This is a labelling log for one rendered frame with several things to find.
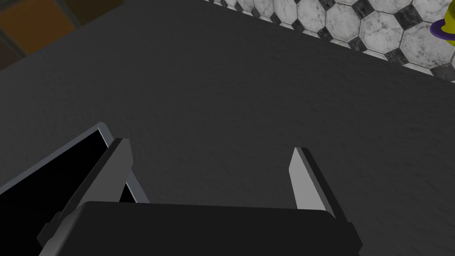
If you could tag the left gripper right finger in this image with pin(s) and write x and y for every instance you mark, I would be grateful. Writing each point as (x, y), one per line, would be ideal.
(308, 185)

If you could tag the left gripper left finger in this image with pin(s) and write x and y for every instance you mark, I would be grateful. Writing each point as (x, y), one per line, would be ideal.
(110, 174)

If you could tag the yellow and purple object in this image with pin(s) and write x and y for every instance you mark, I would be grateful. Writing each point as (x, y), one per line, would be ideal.
(447, 29)

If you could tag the black tablet with grey frame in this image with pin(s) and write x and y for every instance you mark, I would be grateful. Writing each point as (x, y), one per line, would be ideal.
(49, 185)

